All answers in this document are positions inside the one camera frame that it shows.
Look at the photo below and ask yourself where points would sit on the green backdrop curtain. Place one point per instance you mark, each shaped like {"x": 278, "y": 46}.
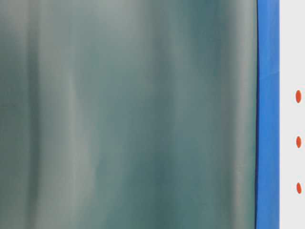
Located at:
{"x": 128, "y": 114}

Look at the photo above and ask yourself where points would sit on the blue table mat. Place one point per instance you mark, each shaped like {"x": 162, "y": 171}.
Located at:
{"x": 267, "y": 138}

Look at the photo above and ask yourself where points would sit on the white paper sheet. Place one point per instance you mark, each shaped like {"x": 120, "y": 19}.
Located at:
{"x": 292, "y": 114}

